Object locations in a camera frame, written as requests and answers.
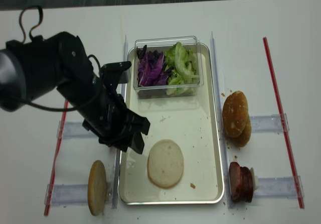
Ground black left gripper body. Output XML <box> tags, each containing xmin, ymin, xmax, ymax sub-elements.
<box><xmin>75</xmin><ymin>77</ymin><xmax>150</xmax><ymax>152</ymax></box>

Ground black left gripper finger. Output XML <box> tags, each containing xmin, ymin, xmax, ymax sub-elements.
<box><xmin>128</xmin><ymin>132</ymin><xmax>144</xmax><ymax>154</ymax></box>

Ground pale bottom bun slice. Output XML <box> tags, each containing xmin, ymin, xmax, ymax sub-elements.
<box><xmin>147</xmin><ymin>139</ymin><xmax>184</xmax><ymax>189</ymax></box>

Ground pale bun slice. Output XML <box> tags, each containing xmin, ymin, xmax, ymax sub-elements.
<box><xmin>87</xmin><ymin>160</ymin><xmax>107</xmax><ymax>216</ymax></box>
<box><xmin>147</xmin><ymin>139</ymin><xmax>184</xmax><ymax>189</ymax></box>

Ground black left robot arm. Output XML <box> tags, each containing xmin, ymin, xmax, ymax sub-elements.
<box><xmin>1</xmin><ymin>32</ymin><xmax>150</xmax><ymax>154</ymax></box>

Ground green lettuce leaves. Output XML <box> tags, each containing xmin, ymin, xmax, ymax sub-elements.
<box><xmin>165</xmin><ymin>42</ymin><xmax>200</xmax><ymax>85</ymax></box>

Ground front brown meat patty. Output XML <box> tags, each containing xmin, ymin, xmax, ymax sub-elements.
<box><xmin>229</xmin><ymin>162</ymin><xmax>244</xmax><ymax>203</ymax></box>

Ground rear dark meat patty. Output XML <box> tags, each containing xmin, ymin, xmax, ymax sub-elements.
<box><xmin>241</xmin><ymin>167</ymin><xmax>254</xmax><ymax>203</ymax></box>

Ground left upper clear crossbar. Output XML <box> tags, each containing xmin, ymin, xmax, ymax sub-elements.
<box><xmin>57</xmin><ymin>121</ymin><xmax>96</xmax><ymax>139</ymax></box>

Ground clear crossbar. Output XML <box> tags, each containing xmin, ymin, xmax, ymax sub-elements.
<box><xmin>250</xmin><ymin>114</ymin><xmax>289</xmax><ymax>133</ymax></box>
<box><xmin>253</xmin><ymin>176</ymin><xmax>304</xmax><ymax>199</ymax></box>
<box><xmin>57</xmin><ymin>121</ymin><xmax>96</xmax><ymax>139</ymax></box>
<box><xmin>44</xmin><ymin>182</ymin><xmax>113</xmax><ymax>205</ymax></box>

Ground white rectangular metal tray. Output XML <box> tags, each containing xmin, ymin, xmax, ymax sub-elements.
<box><xmin>118</xmin><ymin>44</ymin><xmax>224</xmax><ymax>205</ymax></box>

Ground purple cabbage leaves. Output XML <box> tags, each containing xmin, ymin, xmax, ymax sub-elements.
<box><xmin>136</xmin><ymin>45</ymin><xmax>174</xmax><ymax>87</ymax></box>

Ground clear plastic salad container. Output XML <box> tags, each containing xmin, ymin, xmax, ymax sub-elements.
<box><xmin>132</xmin><ymin>36</ymin><xmax>204</xmax><ymax>99</ymax></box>

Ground right clear long divider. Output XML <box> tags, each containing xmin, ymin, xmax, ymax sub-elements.
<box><xmin>210</xmin><ymin>32</ymin><xmax>234</xmax><ymax>209</ymax></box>

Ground left lower clear crossbar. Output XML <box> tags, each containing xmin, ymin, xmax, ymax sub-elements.
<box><xmin>44</xmin><ymin>182</ymin><xmax>113</xmax><ymax>205</ymax></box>

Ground front browned top bun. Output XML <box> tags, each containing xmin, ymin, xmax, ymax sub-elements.
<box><xmin>222</xmin><ymin>91</ymin><xmax>248</xmax><ymax>138</ymax></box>

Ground browned bun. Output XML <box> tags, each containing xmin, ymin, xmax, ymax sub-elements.
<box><xmin>222</xmin><ymin>91</ymin><xmax>248</xmax><ymax>138</ymax></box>
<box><xmin>232</xmin><ymin>116</ymin><xmax>252</xmax><ymax>147</ymax></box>

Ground rear browned top bun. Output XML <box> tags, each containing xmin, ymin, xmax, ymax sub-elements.
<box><xmin>232</xmin><ymin>116</ymin><xmax>252</xmax><ymax>147</ymax></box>

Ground white patty pusher block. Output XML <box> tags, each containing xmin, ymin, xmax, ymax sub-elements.
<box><xmin>250</xmin><ymin>167</ymin><xmax>259</xmax><ymax>191</ymax></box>

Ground right upper clear crossbar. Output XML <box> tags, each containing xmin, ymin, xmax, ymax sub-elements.
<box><xmin>250</xmin><ymin>114</ymin><xmax>289</xmax><ymax>133</ymax></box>

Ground right lower clear crossbar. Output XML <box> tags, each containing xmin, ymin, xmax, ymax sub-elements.
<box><xmin>253</xmin><ymin>176</ymin><xmax>304</xmax><ymax>199</ymax></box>

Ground left red strip rail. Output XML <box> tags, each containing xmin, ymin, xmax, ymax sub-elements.
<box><xmin>44</xmin><ymin>112</ymin><xmax>67</xmax><ymax>216</ymax></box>

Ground red strip rail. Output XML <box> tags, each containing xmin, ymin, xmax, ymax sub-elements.
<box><xmin>44</xmin><ymin>112</ymin><xmax>67</xmax><ymax>216</ymax></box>
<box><xmin>263</xmin><ymin>37</ymin><xmax>305</xmax><ymax>209</ymax></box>

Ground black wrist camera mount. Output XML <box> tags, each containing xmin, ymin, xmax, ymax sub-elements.
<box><xmin>101</xmin><ymin>61</ymin><xmax>132</xmax><ymax>89</ymax></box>

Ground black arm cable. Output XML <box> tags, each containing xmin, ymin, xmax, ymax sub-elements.
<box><xmin>19</xmin><ymin>5</ymin><xmax>44</xmax><ymax>44</ymax></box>

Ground right red strip rail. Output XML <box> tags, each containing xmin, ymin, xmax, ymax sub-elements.
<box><xmin>263</xmin><ymin>37</ymin><xmax>305</xmax><ymax>209</ymax></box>

